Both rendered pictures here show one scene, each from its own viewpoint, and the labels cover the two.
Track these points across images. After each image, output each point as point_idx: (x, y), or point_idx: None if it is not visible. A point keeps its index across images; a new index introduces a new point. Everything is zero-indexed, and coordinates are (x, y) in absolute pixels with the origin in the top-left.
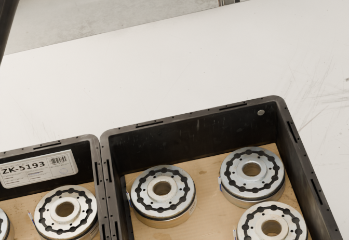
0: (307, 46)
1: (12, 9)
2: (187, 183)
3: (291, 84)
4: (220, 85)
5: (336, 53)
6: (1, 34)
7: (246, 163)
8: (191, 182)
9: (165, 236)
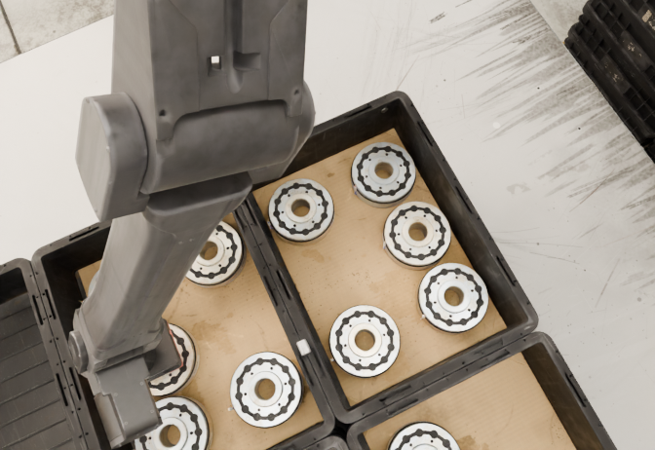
0: None
1: (210, 235)
2: (323, 196)
3: (377, 34)
4: (306, 46)
5: None
6: (195, 254)
7: (377, 164)
8: (327, 195)
9: (314, 252)
